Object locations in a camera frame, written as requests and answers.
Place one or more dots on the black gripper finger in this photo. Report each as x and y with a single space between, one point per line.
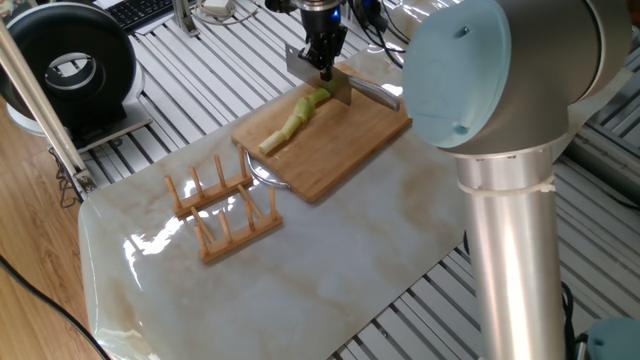
338 47
316 59

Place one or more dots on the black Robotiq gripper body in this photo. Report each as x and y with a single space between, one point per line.
322 27

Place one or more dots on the steel kitchen knife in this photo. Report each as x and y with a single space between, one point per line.
332 87

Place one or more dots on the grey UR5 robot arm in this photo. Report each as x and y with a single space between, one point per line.
510 275

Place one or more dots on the black electronic box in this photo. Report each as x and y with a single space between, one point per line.
372 14

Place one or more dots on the flared green scallion piece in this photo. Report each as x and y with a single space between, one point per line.
303 111

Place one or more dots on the pale green scallion piece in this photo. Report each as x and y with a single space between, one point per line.
290 129

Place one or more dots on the wooden cutting board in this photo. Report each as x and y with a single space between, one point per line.
350 140

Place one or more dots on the white scallion end piece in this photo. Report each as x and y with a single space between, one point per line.
271 143

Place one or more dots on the white power adapter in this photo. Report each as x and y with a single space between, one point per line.
216 6

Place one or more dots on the black computer keyboard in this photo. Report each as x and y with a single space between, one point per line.
140 11

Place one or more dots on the wooden peg rack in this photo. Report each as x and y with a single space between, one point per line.
235 237

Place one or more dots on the white marble pattern sheet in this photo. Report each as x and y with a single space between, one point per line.
325 260

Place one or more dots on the black round fan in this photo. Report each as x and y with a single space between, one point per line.
30 50

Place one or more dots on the short aluminium frame post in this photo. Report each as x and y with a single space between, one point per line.
184 17

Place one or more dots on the tall aluminium frame post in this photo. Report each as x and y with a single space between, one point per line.
40 104

